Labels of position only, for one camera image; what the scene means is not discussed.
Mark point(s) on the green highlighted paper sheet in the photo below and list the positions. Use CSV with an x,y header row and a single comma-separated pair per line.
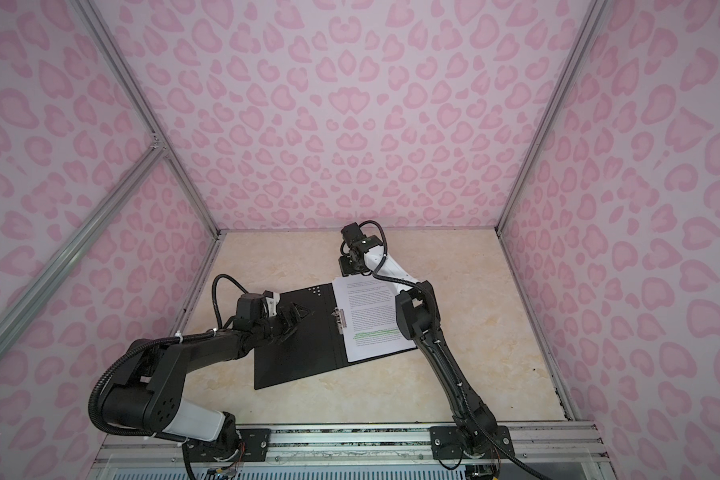
x,y
367,316

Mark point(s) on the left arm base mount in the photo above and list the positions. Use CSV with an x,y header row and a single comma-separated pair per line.
x,y
241,445

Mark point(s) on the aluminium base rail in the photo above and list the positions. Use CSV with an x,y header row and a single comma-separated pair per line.
x,y
557,450

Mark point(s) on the blue black file folder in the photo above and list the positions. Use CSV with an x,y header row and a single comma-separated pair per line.
x,y
322,342

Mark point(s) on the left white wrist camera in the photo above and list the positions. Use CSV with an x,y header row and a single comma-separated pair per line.
x,y
271,301

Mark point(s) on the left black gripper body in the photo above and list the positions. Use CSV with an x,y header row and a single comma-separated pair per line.
x,y
270,328

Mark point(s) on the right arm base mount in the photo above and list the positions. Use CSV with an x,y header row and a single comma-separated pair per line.
x,y
451,443

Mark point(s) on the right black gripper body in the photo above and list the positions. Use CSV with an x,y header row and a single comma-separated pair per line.
x,y
350,266

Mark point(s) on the right corner aluminium post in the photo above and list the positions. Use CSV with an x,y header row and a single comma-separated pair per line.
x,y
596,14

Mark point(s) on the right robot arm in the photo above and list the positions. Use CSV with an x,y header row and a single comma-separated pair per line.
x,y
419,320

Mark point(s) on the corner aluminium post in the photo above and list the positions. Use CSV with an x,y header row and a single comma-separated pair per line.
x,y
596,14
106,43

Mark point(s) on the left diagonal aluminium strut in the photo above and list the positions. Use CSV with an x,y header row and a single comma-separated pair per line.
x,y
15,320

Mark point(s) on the left corner aluminium post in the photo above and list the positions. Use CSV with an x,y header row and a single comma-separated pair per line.
x,y
106,43

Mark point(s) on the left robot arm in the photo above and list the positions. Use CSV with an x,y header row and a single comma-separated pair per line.
x,y
141,393

